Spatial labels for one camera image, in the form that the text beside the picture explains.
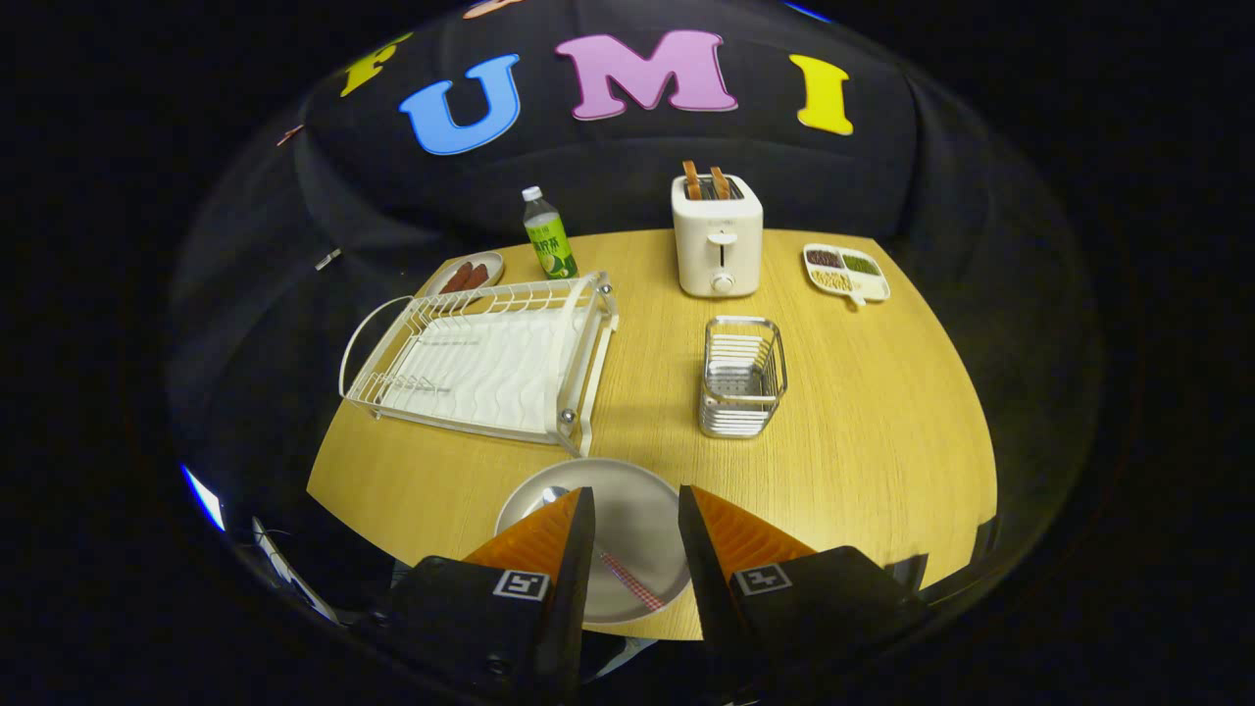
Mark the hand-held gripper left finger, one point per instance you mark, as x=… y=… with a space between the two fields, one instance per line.
x=564 y=608

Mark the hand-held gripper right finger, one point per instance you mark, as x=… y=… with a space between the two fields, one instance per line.
x=711 y=588

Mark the white plate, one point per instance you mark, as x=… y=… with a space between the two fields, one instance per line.
x=637 y=520

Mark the white dish rack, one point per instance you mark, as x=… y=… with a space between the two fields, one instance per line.
x=490 y=368

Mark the divided dish with beans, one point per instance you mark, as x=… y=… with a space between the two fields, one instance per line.
x=848 y=275

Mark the small plate with sausages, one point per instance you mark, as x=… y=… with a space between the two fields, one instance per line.
x=490 y=263

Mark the brown sausage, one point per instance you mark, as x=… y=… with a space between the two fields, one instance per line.
x=457 y=277
x=476 y=277

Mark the cream toaster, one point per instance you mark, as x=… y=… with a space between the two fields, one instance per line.
x=718 y=245

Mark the green tea bottle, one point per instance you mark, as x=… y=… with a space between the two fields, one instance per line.
x=551 y=245

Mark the brown toast slice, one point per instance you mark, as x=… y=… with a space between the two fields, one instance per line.
x=692 y=179
x=721 y=182

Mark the silver clip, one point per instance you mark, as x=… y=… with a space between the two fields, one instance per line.
x=328 y=259

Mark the red clip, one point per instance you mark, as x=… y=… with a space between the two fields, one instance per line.
x=290 y=134

